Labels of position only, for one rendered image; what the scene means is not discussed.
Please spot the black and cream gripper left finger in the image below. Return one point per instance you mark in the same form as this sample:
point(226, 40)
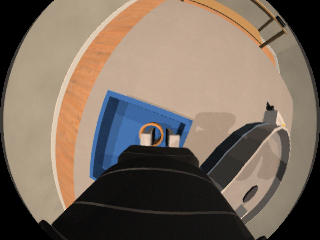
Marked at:
point(148, 138)

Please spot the blue plastic tray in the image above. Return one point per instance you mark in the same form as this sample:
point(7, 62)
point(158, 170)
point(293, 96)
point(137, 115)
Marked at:
point(119, 124)

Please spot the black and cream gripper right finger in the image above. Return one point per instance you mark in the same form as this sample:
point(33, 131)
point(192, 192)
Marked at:
point(172, 140)

